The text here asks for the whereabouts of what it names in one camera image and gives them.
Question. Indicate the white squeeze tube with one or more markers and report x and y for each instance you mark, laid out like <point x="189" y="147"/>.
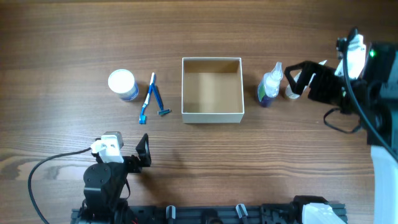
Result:
<point x="289" y="94"/>

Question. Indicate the blue disposable razor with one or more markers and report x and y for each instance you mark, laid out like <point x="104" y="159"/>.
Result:
<point x="162" y="111"/>

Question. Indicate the blue white toothbrush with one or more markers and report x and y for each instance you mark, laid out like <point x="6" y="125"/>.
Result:
<point x="142" y="117"/>

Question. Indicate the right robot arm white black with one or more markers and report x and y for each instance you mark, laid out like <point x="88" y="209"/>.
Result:
<point x="373" y="97"/>

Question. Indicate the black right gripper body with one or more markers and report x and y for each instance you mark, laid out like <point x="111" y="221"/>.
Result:
<point x="331" y="90"/>

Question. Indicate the white lidded blue jar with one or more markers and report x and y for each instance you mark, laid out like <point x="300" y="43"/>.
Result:
<point x="123" y="83"/>

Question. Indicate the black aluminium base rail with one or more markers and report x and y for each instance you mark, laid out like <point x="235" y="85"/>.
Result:
<point x="264" y="214"/>

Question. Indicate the open beige cardboard box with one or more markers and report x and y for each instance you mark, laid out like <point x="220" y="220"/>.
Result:
<point x="212" y="90"/>

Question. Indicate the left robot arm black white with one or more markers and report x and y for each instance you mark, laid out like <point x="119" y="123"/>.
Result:
<point x="105" y="180"/>

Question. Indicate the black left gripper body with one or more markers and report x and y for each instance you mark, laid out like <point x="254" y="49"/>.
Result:
<point x="131" y="164"/>

